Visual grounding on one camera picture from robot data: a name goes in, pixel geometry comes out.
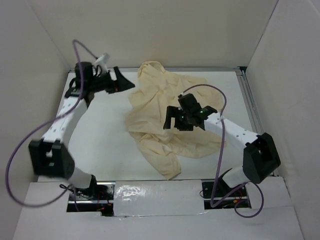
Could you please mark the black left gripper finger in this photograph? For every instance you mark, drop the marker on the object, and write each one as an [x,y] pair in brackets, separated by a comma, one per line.
[121,82]
[112,88]

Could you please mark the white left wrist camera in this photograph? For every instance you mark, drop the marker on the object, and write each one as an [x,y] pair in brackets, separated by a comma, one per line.
[101,62]

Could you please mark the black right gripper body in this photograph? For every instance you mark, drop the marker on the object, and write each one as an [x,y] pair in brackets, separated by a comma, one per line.
[186,114]

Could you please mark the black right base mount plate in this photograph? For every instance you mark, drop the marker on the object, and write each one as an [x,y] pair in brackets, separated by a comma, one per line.
[221,190]

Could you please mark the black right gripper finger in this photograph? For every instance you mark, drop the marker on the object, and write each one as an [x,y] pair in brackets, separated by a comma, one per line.
[182,124]
[171,112]

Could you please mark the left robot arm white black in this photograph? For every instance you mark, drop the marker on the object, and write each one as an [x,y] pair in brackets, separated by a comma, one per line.
[49,155]

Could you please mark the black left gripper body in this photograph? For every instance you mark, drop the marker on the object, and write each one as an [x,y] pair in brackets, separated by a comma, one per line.
[99,84]

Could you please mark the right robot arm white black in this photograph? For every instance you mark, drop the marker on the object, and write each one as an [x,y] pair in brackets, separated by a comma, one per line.
[260,155]

